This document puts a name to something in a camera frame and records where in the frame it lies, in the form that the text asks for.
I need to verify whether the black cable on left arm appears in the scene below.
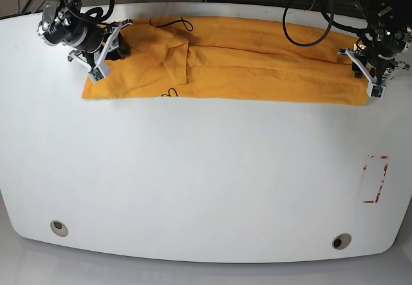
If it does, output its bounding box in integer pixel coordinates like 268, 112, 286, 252
282, 0, 371, 48

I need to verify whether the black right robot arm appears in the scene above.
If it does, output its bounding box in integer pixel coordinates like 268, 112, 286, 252
37, 0, 133, 80

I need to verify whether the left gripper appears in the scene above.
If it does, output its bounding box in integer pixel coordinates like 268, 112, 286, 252
338, 39, 411, 88

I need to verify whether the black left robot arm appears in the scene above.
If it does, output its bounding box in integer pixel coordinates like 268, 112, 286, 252
337, 0, 411, 98

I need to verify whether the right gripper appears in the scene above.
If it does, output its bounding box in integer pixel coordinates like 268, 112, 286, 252
68, 19, 133, 72

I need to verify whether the table grommet hole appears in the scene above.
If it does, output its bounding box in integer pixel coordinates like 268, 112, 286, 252
50, 221, 68, 237
332, 233, 351, 250

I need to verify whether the left table grommet hole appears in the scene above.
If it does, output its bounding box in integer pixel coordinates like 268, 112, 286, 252
50, 221, 68, 237

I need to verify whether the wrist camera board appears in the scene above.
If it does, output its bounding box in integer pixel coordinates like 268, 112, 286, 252
88, 65, 110, 84
367, 85, 386, 99

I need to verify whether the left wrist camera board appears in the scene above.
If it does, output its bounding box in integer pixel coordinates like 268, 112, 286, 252
367, 85, 386, 99

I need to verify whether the red tape rectangle marking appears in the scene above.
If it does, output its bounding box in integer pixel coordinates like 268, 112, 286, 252
358, 155, 389, 204

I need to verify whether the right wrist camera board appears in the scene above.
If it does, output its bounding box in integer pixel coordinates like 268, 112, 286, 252
88, 65, 110, 84

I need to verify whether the right table grommet hole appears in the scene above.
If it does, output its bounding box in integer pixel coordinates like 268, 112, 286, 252
332, 233, 351, 250

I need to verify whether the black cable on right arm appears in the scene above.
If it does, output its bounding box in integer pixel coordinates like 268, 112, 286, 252
51, 0, 116, 64

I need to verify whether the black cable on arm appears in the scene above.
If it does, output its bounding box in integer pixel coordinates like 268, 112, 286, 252
51, 0, 116, 64
282, 0, 371, 48

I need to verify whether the yellow t-shirt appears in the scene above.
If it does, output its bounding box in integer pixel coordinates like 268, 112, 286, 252
82, 17, 368, 106

